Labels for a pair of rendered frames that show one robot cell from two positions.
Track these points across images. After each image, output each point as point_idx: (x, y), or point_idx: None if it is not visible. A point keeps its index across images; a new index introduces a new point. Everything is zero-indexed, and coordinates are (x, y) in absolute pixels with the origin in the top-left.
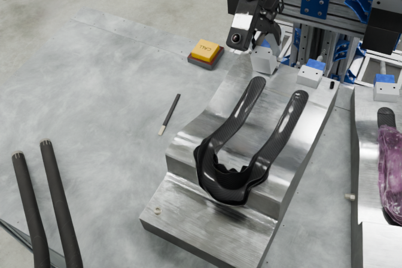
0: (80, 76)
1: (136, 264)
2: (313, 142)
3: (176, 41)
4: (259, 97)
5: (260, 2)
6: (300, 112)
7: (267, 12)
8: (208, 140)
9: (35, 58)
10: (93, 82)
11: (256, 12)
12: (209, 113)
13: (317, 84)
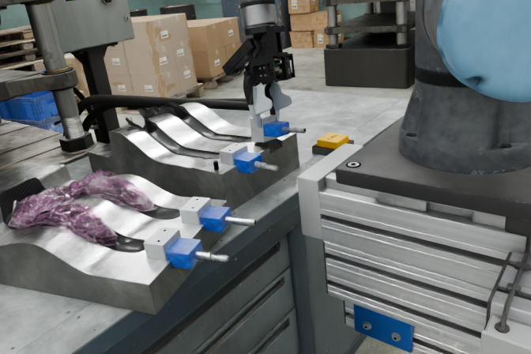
0: (323, 110)
1: None
2: (165, 167)
3: (362, 137)
4: (230, 141)
5: (247, 44)
6: (197, 156)
7: (250, 59)
8: (186, 113)
9: (350, 96)
10: (314, 114)
11: (241, 50)
12: (225, 126)
13: (223, 159)
